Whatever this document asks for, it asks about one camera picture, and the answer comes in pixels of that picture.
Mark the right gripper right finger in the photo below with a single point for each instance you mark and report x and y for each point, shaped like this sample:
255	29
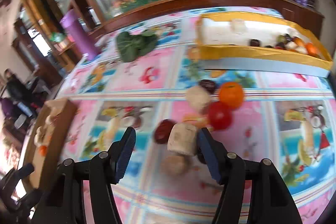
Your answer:
271	201

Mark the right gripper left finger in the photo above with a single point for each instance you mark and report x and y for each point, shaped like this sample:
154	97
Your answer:
63	202

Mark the orange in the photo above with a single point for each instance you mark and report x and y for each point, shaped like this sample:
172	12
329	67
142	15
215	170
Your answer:
42	150
231	94

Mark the dark plum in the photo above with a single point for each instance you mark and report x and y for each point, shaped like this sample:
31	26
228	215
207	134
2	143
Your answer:
201	157

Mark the red tomato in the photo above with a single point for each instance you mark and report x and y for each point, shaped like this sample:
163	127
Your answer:
220	116

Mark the small red date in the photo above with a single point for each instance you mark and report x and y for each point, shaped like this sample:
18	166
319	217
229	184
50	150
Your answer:
163	130

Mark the brown cardboard tray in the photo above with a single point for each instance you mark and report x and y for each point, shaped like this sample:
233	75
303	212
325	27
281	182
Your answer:
50	129

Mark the person in dark jacket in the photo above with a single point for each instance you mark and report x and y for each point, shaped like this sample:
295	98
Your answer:
17	89

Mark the dark small date by box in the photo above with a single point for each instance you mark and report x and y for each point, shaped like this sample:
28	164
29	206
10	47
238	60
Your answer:
208	85

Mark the fruit pattern tablecloth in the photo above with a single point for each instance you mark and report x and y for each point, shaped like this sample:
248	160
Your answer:
288	118

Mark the gold foil box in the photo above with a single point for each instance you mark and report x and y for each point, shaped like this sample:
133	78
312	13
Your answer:
271	44

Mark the green leafy vegetable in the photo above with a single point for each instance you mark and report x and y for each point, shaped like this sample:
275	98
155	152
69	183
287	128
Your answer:
131	47

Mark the purple thermos bottle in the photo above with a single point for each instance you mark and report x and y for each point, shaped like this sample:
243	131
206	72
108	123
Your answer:
83	41

